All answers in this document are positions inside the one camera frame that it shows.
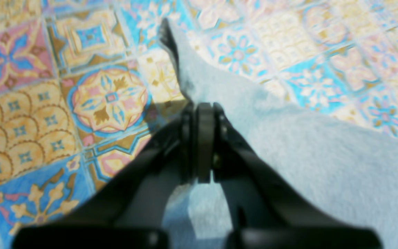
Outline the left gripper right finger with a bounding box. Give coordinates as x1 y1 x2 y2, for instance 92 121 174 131
197 103 382 249

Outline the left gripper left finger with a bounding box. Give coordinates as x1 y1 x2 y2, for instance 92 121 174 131
12 102 198 249

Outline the grey T-shirt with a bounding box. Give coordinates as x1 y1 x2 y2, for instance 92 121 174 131
158 18 398 249

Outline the patterned tile tablecloth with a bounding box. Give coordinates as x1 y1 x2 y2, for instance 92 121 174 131
0 0 398 249

